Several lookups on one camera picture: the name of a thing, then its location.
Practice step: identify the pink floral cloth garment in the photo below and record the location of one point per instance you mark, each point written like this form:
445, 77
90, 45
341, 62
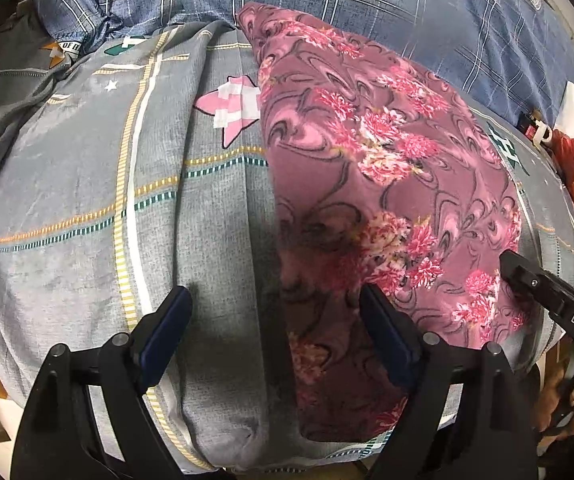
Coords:
397, 170

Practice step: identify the red and black small item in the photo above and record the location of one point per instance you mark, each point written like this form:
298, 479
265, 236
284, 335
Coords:
534, 127

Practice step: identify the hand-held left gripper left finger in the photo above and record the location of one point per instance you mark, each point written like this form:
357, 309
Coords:
164, 330

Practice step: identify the blue plaid quilt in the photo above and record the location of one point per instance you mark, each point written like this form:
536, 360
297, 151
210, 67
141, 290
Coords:
367, 0

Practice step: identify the grey printed bed sheet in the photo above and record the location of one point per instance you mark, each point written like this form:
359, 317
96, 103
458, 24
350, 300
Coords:
92, 170

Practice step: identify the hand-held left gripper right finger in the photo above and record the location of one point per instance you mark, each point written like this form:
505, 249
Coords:
392, 340

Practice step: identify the person's right hand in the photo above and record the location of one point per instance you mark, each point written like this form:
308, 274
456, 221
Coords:
552, 400

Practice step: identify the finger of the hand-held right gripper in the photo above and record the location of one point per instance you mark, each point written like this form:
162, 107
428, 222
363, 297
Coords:
527, 277

